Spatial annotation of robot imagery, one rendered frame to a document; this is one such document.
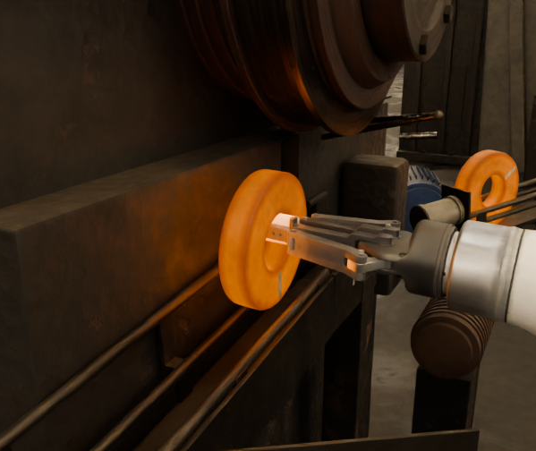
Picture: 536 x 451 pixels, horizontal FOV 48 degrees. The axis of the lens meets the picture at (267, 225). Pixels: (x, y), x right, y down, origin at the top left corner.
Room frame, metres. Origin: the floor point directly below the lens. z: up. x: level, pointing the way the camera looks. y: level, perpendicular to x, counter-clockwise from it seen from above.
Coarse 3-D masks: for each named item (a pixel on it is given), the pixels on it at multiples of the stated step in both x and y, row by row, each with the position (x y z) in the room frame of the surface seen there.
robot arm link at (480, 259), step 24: (456, 240) 0.53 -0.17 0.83; (480, 240) 0.52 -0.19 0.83; (504, 240) 0.52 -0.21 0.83; (456, 264) 0.51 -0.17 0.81; (480, 264) 0.50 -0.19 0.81; (504, 264) 0.50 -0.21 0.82; (456, 288) 0.51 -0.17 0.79; (480, 288) 0.50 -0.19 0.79; (504, 288) 0.49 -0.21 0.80; (480, 312) 0.51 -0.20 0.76; (504, 312) 0.49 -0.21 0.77
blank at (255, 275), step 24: (240, 192) 0.61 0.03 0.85; (264, 192) 0.61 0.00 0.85; (288, 192) 0.66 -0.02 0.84; (240, 216) 0.59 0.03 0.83; (264, 216) 0.61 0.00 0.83; (240, 240) 0.58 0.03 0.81; (264, 240) 0.61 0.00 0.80; (240, 264) 0.57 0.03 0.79; (264, 264) 0.61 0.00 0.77; (288, 264) 0.67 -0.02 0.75; (240, 288) 0.58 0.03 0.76; (264, 288) 0.61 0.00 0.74
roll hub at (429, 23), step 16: (368, 0) 0.68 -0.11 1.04; (384, 0) 0.68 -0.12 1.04; (400, 0) 0.67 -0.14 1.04; (416, 0) 0.75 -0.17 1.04; (432, 0) 0.82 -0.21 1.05; (448, 0) 0.86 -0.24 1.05; (368, 16) 0.69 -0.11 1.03; (384, 16) 0.69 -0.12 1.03; (400, 16) 0.68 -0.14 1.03; (416, 16) 0.72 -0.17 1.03; (432, 16) 0.82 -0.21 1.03; (368, 32) 0.71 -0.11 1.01; (384, 32) 0.70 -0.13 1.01; (400, 32) 0.69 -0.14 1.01; (416, 32) 0.72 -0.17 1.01; (432, 32) 0.79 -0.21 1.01; (384, 48) 0.73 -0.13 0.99; (400, 48) 0.72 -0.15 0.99; (416, 48) 0.73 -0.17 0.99; (432, 48) 0.80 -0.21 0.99
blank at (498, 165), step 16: (480, 160) 1.16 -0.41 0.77; (496, 160) 1.17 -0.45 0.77; (512, 160) 1.20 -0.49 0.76; (464, 176) 1.15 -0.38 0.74; (480, 176) 1.15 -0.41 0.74; (496, 176) 1.20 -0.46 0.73; (512, 176) 1.20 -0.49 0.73; (480, 192) 1.15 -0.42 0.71; (496, 192) 1.20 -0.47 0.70; (512, 192) 1.20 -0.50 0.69; (480, 208) 1.16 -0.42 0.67; (496, 224) 1.19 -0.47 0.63
